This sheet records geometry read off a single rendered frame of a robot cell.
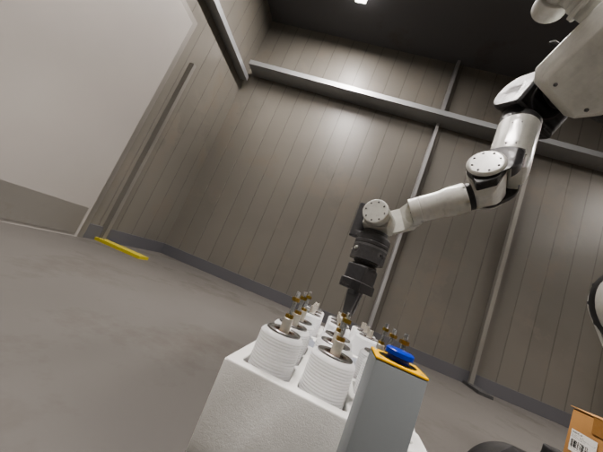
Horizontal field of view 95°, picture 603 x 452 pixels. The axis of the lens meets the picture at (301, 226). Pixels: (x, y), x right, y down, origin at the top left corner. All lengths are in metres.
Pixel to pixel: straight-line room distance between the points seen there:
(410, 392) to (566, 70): 0.68
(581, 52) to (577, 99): 0.09
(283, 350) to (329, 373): 0.10
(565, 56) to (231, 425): 0.95
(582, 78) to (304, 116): 3.19
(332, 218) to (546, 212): 2.25
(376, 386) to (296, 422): 0.21
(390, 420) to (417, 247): 2.88
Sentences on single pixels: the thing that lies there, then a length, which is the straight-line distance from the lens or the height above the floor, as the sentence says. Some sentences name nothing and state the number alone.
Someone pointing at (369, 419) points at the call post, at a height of 0.24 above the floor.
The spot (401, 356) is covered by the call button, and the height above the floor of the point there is 0.32.
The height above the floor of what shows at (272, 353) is 0.21.
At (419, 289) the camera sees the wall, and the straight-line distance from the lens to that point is 3.22.
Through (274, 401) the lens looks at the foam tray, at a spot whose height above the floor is 0.15.
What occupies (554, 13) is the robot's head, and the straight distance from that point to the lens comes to 0.90.
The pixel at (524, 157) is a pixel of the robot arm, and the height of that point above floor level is 0.80.
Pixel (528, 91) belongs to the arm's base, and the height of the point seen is 0.98.
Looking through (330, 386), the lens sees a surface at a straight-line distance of 0.60.
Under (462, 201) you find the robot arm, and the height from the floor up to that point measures 0.67.
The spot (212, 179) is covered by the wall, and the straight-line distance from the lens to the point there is 3.65.
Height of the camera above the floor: 0.38
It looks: 9 degrees up
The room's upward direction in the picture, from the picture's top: 22 degrees clockwise
